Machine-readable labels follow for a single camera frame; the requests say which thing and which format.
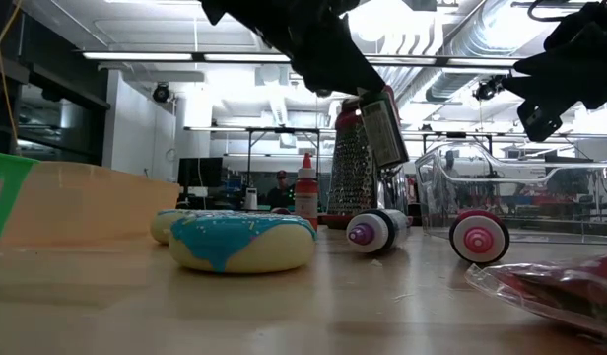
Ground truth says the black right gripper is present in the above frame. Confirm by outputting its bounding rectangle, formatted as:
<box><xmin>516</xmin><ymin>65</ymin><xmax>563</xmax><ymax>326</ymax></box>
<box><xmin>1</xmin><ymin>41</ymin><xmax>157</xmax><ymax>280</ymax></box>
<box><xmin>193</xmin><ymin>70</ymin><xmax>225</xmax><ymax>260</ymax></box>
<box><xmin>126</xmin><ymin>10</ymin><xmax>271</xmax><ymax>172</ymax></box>
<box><xmin>500</xmin><ymin>2</ymin><xmax>607</xmax><ymax>143</ymax></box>

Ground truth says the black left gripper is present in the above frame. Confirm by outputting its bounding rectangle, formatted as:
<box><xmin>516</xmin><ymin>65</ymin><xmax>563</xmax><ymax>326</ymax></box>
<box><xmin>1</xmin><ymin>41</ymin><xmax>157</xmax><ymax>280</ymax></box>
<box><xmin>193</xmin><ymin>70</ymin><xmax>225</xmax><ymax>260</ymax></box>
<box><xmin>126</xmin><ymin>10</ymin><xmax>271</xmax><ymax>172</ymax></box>
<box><xmin>199</xmin><ymin>0</ymin><xmax>386</xmax><ymax>98</ymax></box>

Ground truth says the green food colouring bottle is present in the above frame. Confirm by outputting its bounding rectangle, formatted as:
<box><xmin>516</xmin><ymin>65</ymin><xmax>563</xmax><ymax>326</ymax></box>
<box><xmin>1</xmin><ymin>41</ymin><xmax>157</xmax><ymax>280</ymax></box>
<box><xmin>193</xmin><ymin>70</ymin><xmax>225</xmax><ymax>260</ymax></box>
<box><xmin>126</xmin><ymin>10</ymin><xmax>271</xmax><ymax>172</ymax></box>
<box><xmin>357</xmin><ymin>87</ymin><xmax>411</xmax><ymax>170</ymax></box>

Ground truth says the red food colouring bottle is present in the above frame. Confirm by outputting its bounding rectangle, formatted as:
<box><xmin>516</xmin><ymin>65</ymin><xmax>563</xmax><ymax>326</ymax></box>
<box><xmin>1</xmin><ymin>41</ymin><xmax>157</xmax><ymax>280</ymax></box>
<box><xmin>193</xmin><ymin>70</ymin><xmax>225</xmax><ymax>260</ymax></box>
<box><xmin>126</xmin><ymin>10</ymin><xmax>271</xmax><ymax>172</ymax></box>
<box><xmin>294</xmin><ymin>152</ymin><xmax>319</xmax><ymax>232</ymax></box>

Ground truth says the pink food colouring bottle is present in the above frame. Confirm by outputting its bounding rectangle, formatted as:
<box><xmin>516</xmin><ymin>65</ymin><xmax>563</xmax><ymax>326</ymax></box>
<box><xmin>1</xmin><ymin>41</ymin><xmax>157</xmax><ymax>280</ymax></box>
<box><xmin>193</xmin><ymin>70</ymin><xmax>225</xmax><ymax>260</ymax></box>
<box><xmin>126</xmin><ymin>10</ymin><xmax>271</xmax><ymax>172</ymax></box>
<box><xmin>448</xmin><ymin>208</ymin><xmax>510</xmax><ymax>265</ymax></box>

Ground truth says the purple food colouring bottle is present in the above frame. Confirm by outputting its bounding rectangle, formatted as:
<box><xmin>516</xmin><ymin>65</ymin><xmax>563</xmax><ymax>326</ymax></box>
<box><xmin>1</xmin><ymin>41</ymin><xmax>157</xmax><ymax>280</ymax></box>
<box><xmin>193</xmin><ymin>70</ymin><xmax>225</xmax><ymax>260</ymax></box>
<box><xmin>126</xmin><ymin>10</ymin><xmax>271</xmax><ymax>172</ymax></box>
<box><xmin>346</xmin><ymin>208</ymin><xmax>411</xmax><ymax>255</ymax></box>

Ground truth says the red popcorn packet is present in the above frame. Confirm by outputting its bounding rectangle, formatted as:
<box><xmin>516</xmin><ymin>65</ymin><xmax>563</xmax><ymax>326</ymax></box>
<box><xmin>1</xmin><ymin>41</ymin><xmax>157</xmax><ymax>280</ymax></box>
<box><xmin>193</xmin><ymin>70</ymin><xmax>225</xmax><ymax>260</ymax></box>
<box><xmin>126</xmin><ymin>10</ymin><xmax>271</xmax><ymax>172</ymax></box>
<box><xmin>464</xmin><ymin>253</ymin><xmax>607</xmax><ymax>344</ymax></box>

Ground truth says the blue frosted toy donut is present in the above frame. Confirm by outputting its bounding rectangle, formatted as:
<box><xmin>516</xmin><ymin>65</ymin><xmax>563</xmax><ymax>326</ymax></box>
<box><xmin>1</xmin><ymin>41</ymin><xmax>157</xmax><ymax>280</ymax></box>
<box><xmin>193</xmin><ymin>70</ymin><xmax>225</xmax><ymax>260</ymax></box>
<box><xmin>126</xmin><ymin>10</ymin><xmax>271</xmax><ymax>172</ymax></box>
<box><xmin>149</xmin><ymin>208</ymin><xmax>236</xmax><ymax>246</ymax></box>
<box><xmin>168</xmin><ymin>210</ymin><xmax>318</xmax><ymax>275</ymax></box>

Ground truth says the red metal box grater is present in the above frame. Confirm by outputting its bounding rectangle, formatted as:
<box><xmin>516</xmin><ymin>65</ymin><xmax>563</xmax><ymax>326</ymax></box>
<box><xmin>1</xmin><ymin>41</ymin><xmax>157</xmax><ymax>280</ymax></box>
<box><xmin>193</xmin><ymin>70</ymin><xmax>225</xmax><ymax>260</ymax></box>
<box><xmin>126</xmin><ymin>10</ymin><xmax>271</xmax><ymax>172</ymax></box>
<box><xmin>318</xmin><ymin>84</ymin><xmax>414</xmax><ymax>231</ymax></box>

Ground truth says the person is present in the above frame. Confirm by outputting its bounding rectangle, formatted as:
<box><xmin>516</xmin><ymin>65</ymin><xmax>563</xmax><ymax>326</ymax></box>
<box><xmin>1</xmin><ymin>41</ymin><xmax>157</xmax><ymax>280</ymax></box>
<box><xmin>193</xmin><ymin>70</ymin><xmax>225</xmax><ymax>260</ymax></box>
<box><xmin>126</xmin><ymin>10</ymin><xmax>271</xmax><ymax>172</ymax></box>
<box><xmin>266</xmin><ymin>170</ymin><xmax>298</xmax><ymax>209</ymax></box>

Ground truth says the clear plastic bin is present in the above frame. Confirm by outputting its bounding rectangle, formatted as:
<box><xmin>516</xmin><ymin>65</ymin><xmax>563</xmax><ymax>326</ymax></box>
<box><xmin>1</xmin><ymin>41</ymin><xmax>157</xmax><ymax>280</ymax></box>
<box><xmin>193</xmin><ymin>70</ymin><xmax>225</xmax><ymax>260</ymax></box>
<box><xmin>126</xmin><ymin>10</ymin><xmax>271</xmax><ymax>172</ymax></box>
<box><xmin>414</xmin><ymin>141</ymin><xmax>607</xmax><ymax>247</ymax></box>

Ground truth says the black monitor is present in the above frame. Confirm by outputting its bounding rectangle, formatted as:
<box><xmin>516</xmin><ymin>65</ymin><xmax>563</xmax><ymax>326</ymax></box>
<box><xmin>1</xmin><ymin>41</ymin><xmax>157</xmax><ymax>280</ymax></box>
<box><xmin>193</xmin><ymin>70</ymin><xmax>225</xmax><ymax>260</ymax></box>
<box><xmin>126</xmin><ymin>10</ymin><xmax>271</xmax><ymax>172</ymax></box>
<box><xmin>177</xmin><ymin>157</ymin><xmax>225</xmax><ymax>188</ymax></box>

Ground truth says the long ceiling light strip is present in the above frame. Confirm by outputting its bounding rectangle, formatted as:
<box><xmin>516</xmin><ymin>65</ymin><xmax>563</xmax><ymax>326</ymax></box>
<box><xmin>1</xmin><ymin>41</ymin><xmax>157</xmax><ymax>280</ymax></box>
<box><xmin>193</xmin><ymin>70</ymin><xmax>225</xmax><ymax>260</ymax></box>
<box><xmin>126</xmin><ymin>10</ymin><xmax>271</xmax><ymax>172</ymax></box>
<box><xmin>81</xmin><ymin>50</ymin><xmax>524</xmax><ymax>69</ymax></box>

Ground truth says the green plastic basket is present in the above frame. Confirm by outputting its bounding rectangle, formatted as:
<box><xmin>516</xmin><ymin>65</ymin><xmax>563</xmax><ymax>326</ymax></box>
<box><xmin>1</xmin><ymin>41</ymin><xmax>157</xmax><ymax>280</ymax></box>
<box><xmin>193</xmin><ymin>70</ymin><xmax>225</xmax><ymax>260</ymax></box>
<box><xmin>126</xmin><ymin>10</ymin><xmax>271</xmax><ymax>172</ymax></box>
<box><xmin>0</xmin><ymin>150</ymin><xmax>40</xmax><ymax>260</ymax></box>

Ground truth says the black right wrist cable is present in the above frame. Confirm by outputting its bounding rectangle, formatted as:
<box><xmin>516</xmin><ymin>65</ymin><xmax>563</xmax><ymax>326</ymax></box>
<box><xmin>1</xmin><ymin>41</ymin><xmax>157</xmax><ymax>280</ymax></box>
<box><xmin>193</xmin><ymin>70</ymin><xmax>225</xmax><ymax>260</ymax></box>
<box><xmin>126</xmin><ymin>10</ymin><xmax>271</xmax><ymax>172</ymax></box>
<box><xmin>527</xmin><ymin>0</ymin><xmax>603</xmax><ymax>24</ymax></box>

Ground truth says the black frame table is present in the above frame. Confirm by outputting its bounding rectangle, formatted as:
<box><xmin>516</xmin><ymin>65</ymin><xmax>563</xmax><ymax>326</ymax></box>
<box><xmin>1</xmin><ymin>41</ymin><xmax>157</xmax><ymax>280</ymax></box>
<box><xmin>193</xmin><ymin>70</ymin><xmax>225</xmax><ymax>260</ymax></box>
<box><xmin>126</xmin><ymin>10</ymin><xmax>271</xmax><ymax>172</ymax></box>
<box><xmin>401</xmin><ymin>128</ymin><xmax>607</xmax><ymax>155</ymax></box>
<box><xmin>183</xmin><ymin>126</ymin><xmax>334</xmax><ymax>208</ymax></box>

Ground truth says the silver ventilation duct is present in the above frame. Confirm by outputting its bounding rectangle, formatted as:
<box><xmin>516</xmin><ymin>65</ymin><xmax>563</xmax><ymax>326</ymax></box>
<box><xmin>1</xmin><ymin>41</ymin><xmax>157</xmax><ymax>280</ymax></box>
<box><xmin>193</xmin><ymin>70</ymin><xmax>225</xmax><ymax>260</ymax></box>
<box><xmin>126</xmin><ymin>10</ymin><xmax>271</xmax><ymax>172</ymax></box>
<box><xmin>424</xmin><ymin>0</ymin><xmax>536</xmax><ymax>103</ymax></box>

